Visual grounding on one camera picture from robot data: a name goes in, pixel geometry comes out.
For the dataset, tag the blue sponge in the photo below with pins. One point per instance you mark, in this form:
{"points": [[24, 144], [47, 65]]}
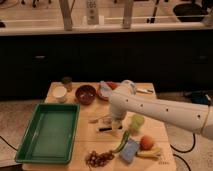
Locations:
{"points": [[128, 152]]}

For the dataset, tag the bunch of red grapes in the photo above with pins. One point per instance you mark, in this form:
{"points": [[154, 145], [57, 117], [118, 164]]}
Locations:
{"points": [[95, 159]]}

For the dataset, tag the black cabinet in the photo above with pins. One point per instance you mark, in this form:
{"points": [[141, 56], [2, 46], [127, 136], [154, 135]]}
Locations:
{"points": [[170, 60]]}

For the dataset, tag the orange peach fruit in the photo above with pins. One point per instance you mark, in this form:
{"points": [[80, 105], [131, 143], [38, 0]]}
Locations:
{"points": [[146, 142]]}

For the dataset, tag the yellow banana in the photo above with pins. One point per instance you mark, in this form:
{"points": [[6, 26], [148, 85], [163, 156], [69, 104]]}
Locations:
{"points": [[153, 153]]}

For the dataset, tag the dark green glass cup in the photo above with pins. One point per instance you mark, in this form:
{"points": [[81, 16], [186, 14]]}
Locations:
{"points": [[67, 82]]}

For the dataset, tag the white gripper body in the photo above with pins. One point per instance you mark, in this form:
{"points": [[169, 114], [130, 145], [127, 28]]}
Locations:
{"points": [[116, 122]]}

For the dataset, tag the green plastic tray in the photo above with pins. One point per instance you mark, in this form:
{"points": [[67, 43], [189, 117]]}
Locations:
{"points": [[50, 135]]}

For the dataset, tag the green chili pepper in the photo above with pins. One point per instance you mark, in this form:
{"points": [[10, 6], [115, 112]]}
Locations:
{"points": [[122, 143]]}

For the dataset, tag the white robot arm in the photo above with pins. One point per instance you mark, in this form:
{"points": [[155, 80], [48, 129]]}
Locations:
{"points": [[196, 118]]}

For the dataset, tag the white cup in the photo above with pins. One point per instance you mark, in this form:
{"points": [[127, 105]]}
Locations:
{"points": [[60, 94]]}

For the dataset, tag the blue cloth in bowl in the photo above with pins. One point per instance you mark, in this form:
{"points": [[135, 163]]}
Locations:
{"points": [[105, 89]]}

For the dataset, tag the purple bowl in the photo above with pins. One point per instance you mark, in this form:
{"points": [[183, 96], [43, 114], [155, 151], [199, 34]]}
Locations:
{"points": [[85, 94]]}

